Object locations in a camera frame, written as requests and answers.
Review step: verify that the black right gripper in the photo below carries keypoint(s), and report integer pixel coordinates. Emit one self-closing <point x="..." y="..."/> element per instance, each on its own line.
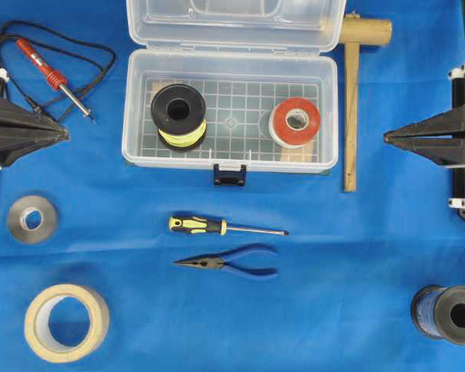
<point x="445" y="152"/>

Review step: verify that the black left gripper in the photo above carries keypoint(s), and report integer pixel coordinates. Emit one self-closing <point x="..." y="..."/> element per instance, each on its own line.
<point x="16" y="144"/>

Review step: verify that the clear plastic tool box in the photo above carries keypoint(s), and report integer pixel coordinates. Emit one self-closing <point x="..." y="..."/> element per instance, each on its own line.
<point x="244" y="58"/>

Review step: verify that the black tool box latch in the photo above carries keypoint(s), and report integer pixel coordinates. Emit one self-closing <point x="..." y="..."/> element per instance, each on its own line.
<point x="223" y="177"/>

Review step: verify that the grey tape roll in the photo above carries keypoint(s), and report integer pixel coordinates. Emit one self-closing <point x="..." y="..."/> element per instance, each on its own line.
<point x="32" y="219"/>

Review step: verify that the wooden mallet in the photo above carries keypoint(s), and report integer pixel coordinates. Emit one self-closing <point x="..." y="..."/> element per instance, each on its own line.
<point x="356" y="32"/>

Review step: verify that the red tape roll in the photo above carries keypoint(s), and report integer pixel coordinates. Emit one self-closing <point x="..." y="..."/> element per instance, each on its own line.
<point x="294" y="122"/>

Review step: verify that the blue table cloth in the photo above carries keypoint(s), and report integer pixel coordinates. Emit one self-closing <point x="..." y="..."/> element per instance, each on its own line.
<point x="333" y="295"/>

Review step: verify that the beige masking tape roll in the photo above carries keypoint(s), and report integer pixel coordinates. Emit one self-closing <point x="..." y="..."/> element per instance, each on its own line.
<point x="59" y="338"/>

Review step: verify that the yellow black screwdriver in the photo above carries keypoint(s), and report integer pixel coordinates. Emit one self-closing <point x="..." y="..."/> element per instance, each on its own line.
<point x="195" y="225"/>

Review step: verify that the red handled soldering iron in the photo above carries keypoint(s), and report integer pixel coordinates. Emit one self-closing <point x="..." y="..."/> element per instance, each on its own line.
<point x="54" y="78"/>

